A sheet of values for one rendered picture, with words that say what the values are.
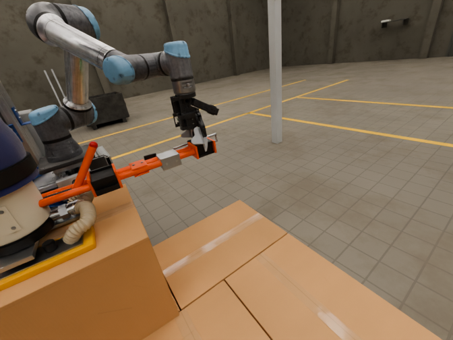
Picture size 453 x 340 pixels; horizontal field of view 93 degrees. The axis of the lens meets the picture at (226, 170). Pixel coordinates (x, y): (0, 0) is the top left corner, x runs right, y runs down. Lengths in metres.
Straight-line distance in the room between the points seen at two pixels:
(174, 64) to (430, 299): 1.80
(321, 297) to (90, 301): 0.76
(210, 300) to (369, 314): 0.56
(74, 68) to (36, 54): 11.91
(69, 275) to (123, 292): 0.17
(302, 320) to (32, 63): 12.91
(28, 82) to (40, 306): 12.50
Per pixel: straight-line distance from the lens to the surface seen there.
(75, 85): 1.21
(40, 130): 1.26
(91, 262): 0.71
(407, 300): 1.79
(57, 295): 0.75
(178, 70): 0.76
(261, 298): 0.97
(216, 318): 0.95
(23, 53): 13.09
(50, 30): 0.96
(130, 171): 0.77
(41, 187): 1.32
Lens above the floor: 1.37
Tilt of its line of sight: 28 degrees down
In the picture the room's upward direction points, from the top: 8 degrees counter-clockwise
